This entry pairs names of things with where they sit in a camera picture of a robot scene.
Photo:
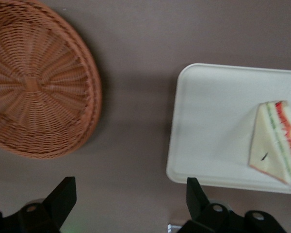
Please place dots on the triangular sandwich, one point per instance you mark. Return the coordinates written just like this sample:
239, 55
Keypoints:
264, 145

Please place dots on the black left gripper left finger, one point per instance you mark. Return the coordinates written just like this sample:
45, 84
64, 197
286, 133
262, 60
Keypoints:
58, 206

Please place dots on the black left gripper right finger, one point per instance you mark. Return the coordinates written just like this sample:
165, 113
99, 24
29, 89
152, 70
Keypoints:
198, 208

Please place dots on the cream plastic tray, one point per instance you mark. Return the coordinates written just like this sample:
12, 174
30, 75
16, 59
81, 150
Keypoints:
208, 121

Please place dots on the round brown wicker basket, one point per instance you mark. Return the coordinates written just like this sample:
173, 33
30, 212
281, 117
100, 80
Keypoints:
38, 85

